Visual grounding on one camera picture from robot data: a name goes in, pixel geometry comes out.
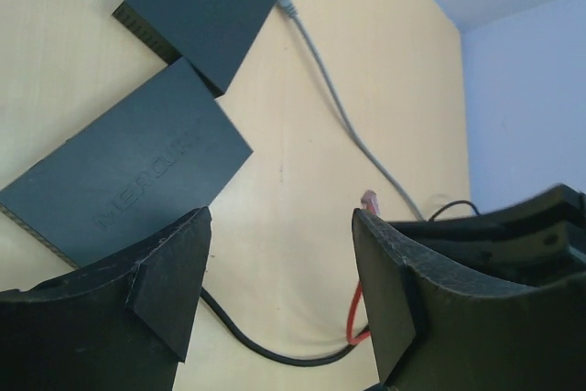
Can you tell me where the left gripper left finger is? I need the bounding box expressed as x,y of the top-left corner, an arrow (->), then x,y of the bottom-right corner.
1,208 -> 212,390

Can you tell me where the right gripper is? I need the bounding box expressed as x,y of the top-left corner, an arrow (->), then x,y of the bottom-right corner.
390,184 -> 585,286

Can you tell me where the grey ethernet cable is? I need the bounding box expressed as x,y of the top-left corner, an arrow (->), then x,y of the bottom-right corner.
277,0 -> 427,222

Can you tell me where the black network switch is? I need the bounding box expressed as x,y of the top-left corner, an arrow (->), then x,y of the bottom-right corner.
113,0 -> 277,97
1,60 -> 252,266

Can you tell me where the red ethernet cable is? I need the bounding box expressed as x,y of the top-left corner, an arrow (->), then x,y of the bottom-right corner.
343,189 -> 384,346

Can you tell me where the black ethernet cable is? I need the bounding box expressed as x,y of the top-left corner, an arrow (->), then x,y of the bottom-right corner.
200,200 -> 482,369

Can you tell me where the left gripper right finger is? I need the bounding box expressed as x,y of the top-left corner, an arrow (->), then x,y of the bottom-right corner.
352,209 -> 585,390

